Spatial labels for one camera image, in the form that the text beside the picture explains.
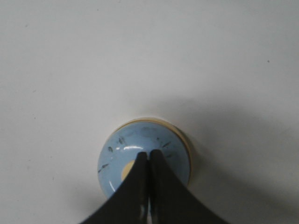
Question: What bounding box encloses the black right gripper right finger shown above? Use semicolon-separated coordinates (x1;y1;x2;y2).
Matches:
149;149;227;224

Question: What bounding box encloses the blue and cream call bell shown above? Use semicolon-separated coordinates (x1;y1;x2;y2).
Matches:
98;118;192;198

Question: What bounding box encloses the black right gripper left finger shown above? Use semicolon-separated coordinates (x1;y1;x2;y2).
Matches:
82;152;149;224

